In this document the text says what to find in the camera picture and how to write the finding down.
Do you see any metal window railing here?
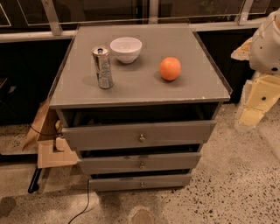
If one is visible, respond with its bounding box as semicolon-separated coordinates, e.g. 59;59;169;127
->
0;0;280;44

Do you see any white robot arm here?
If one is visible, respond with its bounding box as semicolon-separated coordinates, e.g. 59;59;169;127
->
231;9;280;131

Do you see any grey bottom drawer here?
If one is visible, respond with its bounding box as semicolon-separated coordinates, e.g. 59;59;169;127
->
89;173;192;192

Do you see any grey drawer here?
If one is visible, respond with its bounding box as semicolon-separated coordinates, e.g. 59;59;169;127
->
63;121;215;151
78;152;201;174
89;173;192;192

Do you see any grey drawer cabinet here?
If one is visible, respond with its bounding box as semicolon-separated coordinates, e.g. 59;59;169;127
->
50;24;231;180

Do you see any grey top drawer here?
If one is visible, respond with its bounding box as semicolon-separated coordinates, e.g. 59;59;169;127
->
63;121;215;151

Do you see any black bar on floor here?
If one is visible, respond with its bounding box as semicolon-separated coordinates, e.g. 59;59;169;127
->
27;167;42;193

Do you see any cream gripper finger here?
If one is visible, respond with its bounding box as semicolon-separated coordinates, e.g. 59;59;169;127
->
234;106;264;130

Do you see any black cable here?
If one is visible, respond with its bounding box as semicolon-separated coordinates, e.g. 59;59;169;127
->
67;178;92;224

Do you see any silver drink can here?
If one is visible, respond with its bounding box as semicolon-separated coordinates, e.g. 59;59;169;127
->
92;45;114;89

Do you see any orange fruit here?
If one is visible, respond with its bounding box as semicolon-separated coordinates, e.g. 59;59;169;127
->
159;57;181;81

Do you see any white bowl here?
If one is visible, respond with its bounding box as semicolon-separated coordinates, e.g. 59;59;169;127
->
110;37;143;64

